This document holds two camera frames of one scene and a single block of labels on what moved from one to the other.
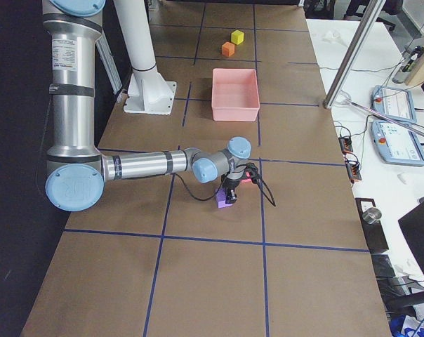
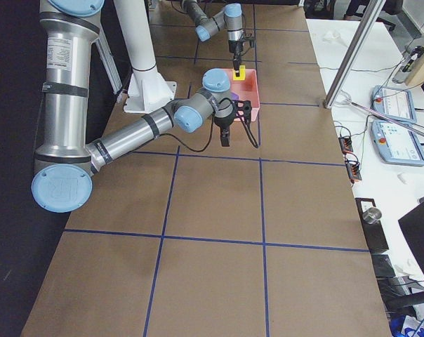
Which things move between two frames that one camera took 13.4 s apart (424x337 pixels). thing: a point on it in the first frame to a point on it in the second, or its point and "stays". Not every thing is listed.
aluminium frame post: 354,52 stays
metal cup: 371,215 stays
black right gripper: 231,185 to 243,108
